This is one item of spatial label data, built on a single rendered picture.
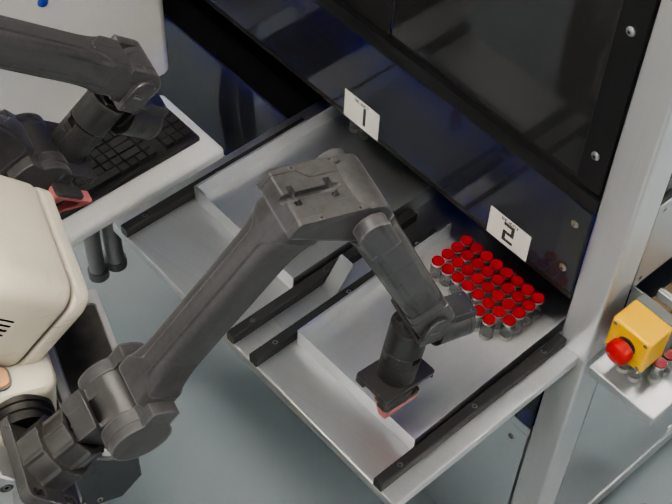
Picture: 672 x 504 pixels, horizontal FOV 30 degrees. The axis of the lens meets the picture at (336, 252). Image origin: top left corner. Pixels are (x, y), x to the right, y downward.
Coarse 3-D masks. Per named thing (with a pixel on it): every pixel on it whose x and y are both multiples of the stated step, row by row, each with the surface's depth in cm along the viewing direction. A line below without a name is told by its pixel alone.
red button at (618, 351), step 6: (612, 342) 184; (618, 342) 183; (624, 342) 183; (606, 348) 185; (612, 348) 184; (618, 348) 183; (624, 348) 183; (630, 348) 183; (612, 354) 184; (618, 354) 183; (624, 354) 183; (630, 354) 183; (612, 360) 185; (618, 360) 184; (624, 360) 183
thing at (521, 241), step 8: (496, 216) 195; (504, 216) 193; (488, 224) 198; (496, 224) 196; (504, 224) 194; (512, 224) 193; (496, 232) 197; (520, 232) 192; (512, 240) 195; (520, 240) 193; (528, 240) 192; (512, 248) 196; (520, 248) 194; (528, 248) 193; (520, 256) 196
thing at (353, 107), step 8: (352, 96) 210; (344, 104) 213; (352, 104) 211; (360, 104) 209; (344, 112) 214; (352, 112) 212; (360, 112) 210; (368, 112) 208; (352, 120) 214; (360, 120) 212; (368, 120) 210; (376, 120) 208; (368, 128) 211; (376, 128) 209; (376, 136) 210
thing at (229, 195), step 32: (320, 128) 228; (256, 160) 221; (288, 160) 222; (384, 160) 223; (224, 192) 217; (256, 192) 217; (384, 192) 218; (416, 192) 218; (224, 224) 212; (320, 256) 209
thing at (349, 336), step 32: (448, 224) 210; (384, 288) 205; (320, 320) 198; (352, 320) 201; (384, 320) 201; (544, 320) 202; (320, 352) 193; (352, 352) 197; (448, 352) 197; (480, 352) 197; (512, 352) 198; (352, 384) 190; (448, 384) 193; (480, 384) 190; (416, 416) 190; (448, 416) 187
